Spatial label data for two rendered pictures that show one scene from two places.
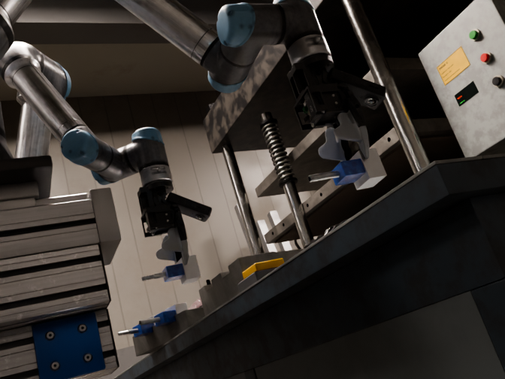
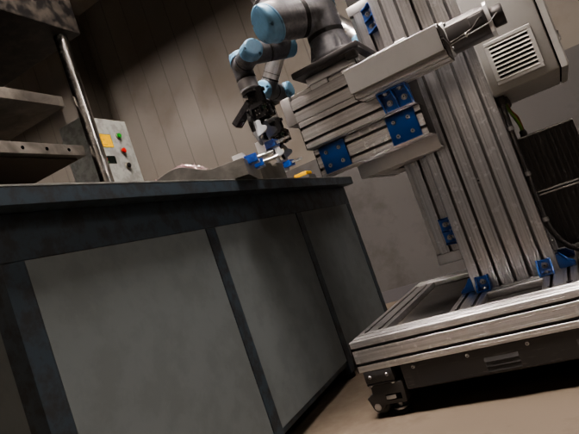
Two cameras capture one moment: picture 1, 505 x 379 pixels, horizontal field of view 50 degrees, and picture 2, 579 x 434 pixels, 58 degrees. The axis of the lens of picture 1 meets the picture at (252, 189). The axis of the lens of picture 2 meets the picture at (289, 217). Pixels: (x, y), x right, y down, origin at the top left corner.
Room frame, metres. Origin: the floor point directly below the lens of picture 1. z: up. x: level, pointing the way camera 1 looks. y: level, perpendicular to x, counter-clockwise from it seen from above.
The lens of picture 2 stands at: (2.38, 1.79, 0.53)
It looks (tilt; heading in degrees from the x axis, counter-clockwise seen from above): 4 degrees up; 235
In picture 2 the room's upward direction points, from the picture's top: 19 degrees counter-clockwise
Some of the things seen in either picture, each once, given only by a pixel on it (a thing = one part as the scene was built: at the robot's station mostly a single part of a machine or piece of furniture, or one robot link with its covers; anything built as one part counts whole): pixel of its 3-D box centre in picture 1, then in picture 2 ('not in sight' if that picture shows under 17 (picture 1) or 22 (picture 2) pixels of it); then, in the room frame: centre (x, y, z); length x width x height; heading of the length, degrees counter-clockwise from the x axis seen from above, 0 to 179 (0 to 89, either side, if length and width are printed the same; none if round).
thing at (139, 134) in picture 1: (149, 151); (242, 66); (1.24, 0.22, 1.25); 0.09 x 0.08 x 0.11; 77
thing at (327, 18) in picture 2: not in sight; (316, 15); (1.21, 0.64, 1.20); 0.13 x 0.12 x 0.14; 167
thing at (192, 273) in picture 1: (169, 273); (274, 143); (1.24, 0.24, 0.93); 0.13 x 0.05 x 0.05; 117
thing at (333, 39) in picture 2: not in sight; (331, 48); (1.21, 0.65, 1.09); 0.15 x 0.15 x 0.10
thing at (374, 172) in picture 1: (343, 173); (290, 163); (0.89, -0.16, 0.93); 0.13 x 0.05 x 0.05; 113
